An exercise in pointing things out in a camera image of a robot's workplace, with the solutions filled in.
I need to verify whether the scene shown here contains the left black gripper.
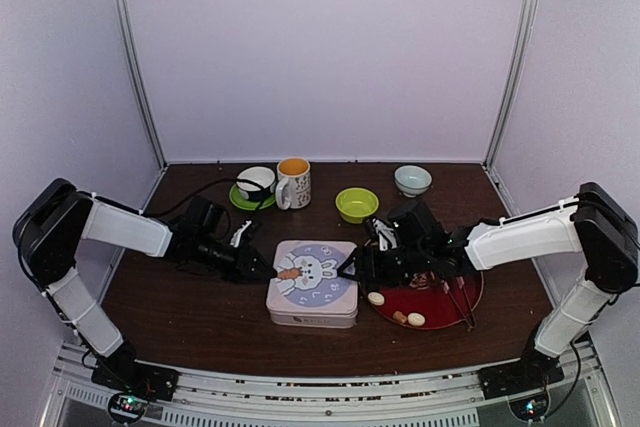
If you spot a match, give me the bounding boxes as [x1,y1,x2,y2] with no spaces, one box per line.
[195,233,277,283]

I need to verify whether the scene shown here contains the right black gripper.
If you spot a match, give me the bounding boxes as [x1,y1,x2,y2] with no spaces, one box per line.
[337,243,430,288]

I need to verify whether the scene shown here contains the bunny tin lid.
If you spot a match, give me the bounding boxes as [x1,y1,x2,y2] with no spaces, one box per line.
[266,240,358,317]

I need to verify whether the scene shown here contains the silver divided tin box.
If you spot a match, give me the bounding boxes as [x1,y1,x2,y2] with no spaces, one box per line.
[267,299,358,329]

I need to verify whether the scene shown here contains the pink metal tongs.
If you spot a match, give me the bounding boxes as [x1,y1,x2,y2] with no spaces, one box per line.
[441,277,476,332]

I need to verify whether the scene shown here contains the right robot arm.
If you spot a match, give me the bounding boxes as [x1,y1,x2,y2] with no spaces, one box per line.
[337,182,639,389]

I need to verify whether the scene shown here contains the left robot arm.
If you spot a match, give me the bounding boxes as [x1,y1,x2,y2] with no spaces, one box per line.
[12,178,276,391]

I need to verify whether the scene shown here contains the tan striped chocolate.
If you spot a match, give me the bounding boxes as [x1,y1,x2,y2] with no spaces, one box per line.
[392,311,407,324]

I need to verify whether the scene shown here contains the white round swirl chocolate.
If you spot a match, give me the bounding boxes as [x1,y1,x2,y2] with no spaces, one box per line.
[407,312,426,327]

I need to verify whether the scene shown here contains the lime green bowl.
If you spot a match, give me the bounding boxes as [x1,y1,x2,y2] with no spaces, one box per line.
[335,187,379,224]

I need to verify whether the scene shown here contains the green saucer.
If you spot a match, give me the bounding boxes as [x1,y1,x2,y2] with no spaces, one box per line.
[229,181,279,211]

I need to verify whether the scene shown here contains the patterned mug yellow inside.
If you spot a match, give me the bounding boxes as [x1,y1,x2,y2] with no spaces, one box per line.
[274,158,311,210]

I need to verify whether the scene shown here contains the round red tray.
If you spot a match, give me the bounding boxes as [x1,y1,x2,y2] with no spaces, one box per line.
[359,273,484,331]

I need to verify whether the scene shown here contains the white and navy cup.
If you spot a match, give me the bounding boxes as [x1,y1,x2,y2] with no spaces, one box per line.
[236,166,276,202]

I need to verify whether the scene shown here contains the pale blue bowl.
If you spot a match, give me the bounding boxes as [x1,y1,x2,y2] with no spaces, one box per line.
[394,165,433,198]

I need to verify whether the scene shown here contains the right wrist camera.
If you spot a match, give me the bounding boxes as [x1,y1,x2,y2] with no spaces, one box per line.
[363,216,399,251]

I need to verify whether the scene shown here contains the left black cable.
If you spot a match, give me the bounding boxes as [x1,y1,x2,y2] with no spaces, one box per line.
[139,177,274,221]

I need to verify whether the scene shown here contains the metal front rail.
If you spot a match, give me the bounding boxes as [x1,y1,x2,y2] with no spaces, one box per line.
[36,354,622,426]

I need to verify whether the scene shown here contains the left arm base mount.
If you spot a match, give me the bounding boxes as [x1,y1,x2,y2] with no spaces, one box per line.
[91,363,179,425]

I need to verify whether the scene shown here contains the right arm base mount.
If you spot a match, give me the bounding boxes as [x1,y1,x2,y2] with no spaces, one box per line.
[478,362,564,423]

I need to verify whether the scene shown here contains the left aluminium frame post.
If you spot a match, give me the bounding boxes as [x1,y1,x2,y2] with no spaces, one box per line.
[114,0,167,169]

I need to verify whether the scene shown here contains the aluminium frame post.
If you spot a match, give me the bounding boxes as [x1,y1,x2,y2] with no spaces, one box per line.
[483,0,539,171]
[114,0,167,169]

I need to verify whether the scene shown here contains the right aluminium frame post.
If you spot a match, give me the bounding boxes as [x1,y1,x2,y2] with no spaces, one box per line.
[483,0,539,171]

